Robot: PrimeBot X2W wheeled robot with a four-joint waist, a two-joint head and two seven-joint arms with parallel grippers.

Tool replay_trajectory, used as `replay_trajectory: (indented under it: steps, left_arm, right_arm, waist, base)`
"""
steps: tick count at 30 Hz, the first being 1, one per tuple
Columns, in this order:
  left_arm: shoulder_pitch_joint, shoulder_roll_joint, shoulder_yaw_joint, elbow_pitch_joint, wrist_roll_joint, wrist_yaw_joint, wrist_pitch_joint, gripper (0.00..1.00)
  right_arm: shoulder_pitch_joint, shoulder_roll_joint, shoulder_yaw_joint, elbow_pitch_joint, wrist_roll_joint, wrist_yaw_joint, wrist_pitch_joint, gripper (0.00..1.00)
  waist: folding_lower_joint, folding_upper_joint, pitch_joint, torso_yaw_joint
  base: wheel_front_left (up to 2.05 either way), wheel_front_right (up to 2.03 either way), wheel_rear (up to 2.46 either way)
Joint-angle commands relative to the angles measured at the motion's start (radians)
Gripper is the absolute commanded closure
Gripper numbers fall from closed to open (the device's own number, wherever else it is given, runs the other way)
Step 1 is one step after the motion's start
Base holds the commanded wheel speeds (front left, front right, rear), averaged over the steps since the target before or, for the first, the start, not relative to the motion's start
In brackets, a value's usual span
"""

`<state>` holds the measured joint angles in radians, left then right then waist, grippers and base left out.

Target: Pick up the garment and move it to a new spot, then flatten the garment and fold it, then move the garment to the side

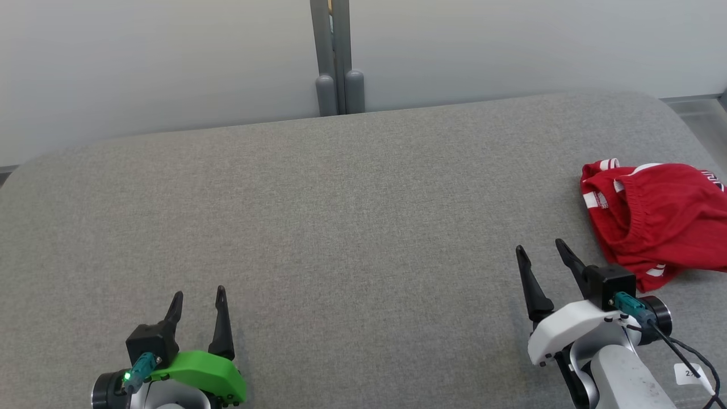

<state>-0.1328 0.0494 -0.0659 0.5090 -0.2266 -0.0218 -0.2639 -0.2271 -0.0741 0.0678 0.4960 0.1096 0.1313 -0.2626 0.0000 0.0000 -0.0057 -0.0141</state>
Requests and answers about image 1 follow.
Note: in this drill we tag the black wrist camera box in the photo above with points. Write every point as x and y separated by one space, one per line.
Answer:
150 341
610 284

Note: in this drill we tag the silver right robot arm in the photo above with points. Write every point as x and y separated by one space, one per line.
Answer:
625 380

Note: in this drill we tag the red shorts with white stripe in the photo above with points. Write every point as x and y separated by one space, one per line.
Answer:
676 216

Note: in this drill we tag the grey metal frame post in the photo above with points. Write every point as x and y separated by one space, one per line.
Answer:
338 57

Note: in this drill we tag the red jersey with white trim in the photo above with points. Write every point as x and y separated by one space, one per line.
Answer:
593 200

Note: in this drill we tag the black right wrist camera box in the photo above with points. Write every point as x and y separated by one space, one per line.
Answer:
610 284

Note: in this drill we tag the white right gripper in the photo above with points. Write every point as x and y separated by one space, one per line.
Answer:
568 329

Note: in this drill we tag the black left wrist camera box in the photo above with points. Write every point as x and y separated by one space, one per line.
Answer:
150 341

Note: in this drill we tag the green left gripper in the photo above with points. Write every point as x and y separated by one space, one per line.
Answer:
204 372

